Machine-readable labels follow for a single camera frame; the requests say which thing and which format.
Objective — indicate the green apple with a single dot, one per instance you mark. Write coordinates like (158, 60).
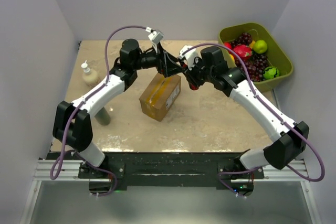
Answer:
(260, 47)

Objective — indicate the grey cylindrical bottle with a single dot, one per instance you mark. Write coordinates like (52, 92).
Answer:
(103, 117)

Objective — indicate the aluminium rail frame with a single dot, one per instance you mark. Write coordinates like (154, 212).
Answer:
(52, 170)

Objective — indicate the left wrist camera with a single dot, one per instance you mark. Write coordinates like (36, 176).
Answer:
(155, 36)

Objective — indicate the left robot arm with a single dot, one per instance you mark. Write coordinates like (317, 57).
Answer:
(72, 125)

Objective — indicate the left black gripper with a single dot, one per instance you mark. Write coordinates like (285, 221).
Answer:
(167, 63)

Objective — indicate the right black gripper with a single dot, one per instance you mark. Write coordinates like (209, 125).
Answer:
(196, 64)

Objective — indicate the red black utility knife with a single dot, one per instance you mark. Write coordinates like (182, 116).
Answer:
(192, 82)

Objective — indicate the green plastic basket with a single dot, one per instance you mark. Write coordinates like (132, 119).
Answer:
(275, 56)

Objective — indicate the cream pump soap bottle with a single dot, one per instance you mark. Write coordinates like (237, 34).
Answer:
(90, 76)

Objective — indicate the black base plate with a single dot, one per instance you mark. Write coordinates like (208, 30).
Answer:
(114, 183)

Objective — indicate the brown cardboard express box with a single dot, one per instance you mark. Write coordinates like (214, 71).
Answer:
(159, 96)

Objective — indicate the yellow fruit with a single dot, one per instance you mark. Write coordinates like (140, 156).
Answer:
(251, 45)

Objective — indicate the pink dragon fruit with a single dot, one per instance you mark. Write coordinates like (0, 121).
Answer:
(243, 51)

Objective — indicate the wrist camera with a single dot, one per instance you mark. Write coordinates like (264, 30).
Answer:
(191, 57)
(155, 36)

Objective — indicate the purple grape bunch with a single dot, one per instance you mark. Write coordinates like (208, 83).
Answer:
(255, 66)

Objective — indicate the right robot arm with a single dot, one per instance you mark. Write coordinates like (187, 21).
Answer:
(286, 145)

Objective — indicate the green striped melon ball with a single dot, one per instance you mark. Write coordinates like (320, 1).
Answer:
(271, 72)

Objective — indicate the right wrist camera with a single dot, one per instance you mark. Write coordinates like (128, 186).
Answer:
(191, 57)

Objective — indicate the red apple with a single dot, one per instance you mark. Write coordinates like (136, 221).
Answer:
(227, 47)

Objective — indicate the dark grape bunch top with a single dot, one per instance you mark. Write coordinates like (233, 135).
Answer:
(243, 39)

